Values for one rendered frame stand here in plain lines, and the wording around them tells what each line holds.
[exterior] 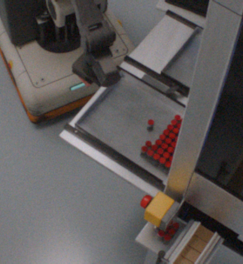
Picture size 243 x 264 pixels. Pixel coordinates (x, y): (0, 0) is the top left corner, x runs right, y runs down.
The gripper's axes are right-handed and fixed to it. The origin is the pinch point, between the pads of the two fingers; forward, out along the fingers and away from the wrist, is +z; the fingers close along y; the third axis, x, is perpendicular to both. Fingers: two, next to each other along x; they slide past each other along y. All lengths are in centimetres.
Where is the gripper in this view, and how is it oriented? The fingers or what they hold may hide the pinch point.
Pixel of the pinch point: (88, 83)
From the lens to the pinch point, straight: 164.6
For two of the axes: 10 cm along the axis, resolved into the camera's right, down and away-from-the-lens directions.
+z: -1.6, 4.2, 8.9
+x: 5.6, -7.0, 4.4
